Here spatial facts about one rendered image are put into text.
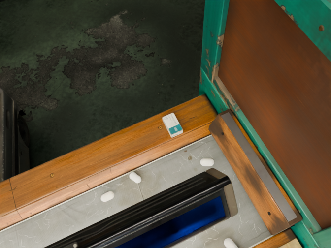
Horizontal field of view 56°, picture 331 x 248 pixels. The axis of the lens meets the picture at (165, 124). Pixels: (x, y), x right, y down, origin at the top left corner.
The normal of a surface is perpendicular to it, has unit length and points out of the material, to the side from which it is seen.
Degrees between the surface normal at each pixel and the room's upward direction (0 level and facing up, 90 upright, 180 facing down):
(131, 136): 0
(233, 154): 67
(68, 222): 0
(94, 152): 0
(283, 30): 91
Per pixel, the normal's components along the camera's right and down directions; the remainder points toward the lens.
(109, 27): -0.06, -0.45
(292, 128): -0.91, 0.40
